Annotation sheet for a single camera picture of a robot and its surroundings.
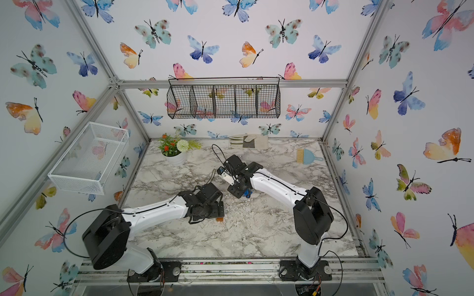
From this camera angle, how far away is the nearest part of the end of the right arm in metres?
0.61

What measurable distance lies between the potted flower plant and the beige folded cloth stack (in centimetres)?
26

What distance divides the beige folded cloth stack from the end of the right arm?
458 mm

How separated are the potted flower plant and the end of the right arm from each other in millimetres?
367

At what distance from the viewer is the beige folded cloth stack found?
1.20 m

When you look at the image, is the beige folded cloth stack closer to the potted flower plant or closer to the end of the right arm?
the potted flower plant

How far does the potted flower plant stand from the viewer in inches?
38.5
